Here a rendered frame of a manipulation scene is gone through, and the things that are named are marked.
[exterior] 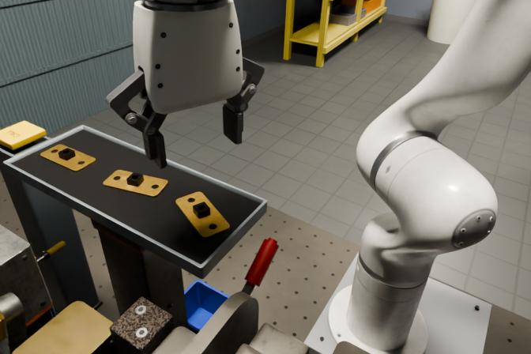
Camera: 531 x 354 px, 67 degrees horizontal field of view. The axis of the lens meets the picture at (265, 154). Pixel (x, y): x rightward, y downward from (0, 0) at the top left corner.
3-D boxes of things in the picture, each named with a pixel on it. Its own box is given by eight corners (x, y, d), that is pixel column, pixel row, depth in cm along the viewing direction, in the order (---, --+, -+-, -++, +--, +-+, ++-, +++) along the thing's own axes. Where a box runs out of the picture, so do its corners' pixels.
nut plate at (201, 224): (174, 201, 53) (173, 194, 53) (200, 192, 55) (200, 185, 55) (203, 240, 48) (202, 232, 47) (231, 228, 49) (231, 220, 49)
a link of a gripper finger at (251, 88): (245, 76, 46) (245, 127, 50) (221, 81, 45) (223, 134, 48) (261, 85, 44) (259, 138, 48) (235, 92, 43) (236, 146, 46)
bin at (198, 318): (169, 337, 87) (165, 311, 82) (199, 304, 94) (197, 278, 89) (210, 364, 82) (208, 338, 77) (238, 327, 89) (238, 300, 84)
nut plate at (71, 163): (39, 156, 61) (36, 149, 61) (60, 144, 64) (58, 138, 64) (76, 173, 58) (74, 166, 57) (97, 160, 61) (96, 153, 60)
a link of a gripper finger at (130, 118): (148, 98, 41) (156, 154, 44) (116, 105, 39) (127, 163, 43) (160, 111, 39) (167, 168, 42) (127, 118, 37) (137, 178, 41)
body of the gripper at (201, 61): (215, -25, 41) (219, 79, 47) (114, -17, 36) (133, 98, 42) (256, -13, 36) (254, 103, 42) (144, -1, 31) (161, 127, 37)
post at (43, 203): (52, 312, 91) (-14, 144, 67) (81, 288, 96) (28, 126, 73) (74, 329, 88) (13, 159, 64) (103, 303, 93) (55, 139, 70)
